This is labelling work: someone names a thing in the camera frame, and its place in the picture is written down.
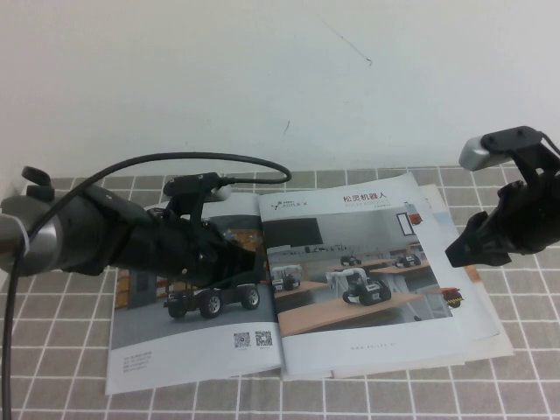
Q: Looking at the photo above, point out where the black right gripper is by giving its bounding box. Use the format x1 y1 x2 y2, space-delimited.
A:
444 173 560 269

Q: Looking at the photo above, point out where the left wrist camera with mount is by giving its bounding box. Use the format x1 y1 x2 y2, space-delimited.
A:
164 172 234 220

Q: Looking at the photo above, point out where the black right camera cable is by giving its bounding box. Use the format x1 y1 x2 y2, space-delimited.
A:
540 129 560 157

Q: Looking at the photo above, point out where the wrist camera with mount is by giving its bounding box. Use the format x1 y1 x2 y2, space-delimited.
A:
164 172 234 220
458 125 560 187

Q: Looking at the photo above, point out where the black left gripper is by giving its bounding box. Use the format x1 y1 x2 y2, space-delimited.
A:
142 207 269 289

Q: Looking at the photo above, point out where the black left camera cable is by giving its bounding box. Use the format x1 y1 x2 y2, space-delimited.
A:
0 150 293 420

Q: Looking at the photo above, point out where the grey checked tablecloth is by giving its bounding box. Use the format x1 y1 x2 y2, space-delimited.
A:
0 162 560 420

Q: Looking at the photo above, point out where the black camera cable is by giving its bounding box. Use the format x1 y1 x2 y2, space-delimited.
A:
0 150 293 420
540 129 560 157

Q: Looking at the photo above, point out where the product catalogue book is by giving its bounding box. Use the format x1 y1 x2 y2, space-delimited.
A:
104 171 515 397

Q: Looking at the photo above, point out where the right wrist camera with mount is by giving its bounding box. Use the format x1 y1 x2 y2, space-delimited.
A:
458 125 560 187

